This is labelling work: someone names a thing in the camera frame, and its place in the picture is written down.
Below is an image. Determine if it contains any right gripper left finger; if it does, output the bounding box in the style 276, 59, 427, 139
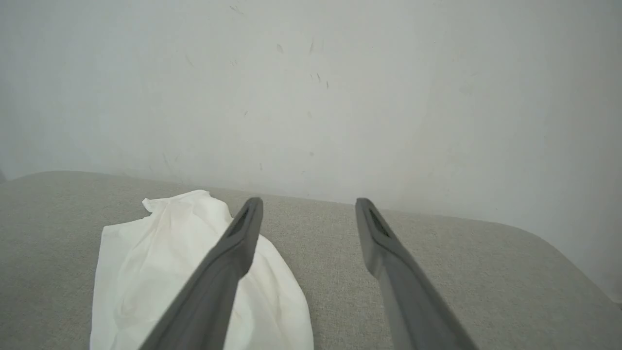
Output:
138, 197, 264, 350

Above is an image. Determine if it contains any white garment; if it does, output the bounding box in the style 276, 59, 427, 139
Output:
90, 190, 314, 350

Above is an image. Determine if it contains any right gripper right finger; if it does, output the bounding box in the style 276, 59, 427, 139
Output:
355, 197, 479, 350

